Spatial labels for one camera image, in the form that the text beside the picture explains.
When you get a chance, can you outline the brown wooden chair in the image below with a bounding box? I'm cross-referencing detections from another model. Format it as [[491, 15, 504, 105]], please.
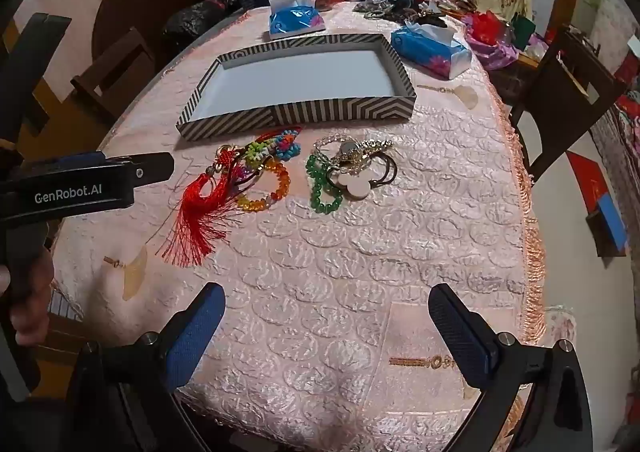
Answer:
[[70, 26, 159, 129]]

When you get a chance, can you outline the green bag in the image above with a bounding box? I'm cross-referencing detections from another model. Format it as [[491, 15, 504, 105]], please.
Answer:
[[510, 14, 537, 50]]

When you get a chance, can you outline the blue tissue pack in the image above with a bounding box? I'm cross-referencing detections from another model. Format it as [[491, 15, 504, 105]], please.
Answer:
[[267, 0, 327, 40], [390, 23, 472, 80]]

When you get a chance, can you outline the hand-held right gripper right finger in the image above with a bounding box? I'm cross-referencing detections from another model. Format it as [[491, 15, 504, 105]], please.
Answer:
[[429, 283, 596, 452]]

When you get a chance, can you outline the floral covered sofa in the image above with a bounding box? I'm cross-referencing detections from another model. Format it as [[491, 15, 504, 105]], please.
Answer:
[[591, 92, 640, 213]]

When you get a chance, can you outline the black plastic bag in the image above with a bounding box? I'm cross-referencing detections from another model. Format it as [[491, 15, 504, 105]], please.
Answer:
[[162, 0, 242, 50]]

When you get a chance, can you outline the green bead bracelet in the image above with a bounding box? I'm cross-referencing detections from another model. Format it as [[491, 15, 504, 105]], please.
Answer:
[[306, 154, 345, 214]]

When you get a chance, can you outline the pile of hair accessories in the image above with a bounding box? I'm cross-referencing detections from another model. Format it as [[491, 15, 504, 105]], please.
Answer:
[[357, 0, 449, 27]]

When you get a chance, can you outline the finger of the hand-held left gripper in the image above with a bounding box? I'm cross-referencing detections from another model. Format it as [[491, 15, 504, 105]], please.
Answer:
[[97, 152, 176, 189]]

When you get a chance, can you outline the black hair tie flower charm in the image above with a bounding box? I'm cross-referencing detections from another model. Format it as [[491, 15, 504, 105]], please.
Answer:
[[326, 152, 399, 201]]

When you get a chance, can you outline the red tassel knot ornament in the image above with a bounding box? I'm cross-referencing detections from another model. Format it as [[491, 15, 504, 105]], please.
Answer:
[[157, 126, 303, 267]]

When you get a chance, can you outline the red and blue box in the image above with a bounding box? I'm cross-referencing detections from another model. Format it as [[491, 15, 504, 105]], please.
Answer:
[[567, 152, 629, 259]]

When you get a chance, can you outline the clear bead bracelet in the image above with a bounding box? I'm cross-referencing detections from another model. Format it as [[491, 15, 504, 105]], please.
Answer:
[[312, 134, 362, 163]]

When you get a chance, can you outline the thin black hair tie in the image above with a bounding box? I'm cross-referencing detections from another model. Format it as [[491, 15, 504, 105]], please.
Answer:
[[239, 163, 275, 193]]

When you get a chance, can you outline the dark wooden chair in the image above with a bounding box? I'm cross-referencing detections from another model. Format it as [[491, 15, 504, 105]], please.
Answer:
[[510, 26, 629, 189]]

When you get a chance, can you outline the rainbow bead bracelet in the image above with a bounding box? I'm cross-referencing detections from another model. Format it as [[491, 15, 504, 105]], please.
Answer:
[[237, 159, 292, 213]]

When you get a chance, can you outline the gold chain bracelet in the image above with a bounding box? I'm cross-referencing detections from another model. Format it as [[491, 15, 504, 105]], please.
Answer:
[[332, 138, 396, 166]]

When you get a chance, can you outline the striped cardboard tray box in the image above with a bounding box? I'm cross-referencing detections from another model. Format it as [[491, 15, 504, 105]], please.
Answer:
[[176, 33, 417, 141]]

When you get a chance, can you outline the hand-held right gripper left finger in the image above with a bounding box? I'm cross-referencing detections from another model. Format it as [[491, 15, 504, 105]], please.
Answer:
[[67, 282, 227, 452]]

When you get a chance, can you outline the dark round wooden board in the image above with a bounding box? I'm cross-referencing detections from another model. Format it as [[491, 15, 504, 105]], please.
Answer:
[[92, 0, 212, 63]]

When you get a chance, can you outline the colourful woven bead bracelet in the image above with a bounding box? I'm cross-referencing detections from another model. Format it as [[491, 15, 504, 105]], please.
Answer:
[[235, 129, 302, 165]]

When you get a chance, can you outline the person's left hand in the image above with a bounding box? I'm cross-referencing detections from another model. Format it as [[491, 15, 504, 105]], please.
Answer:
[[7, 247, 55, 348]]

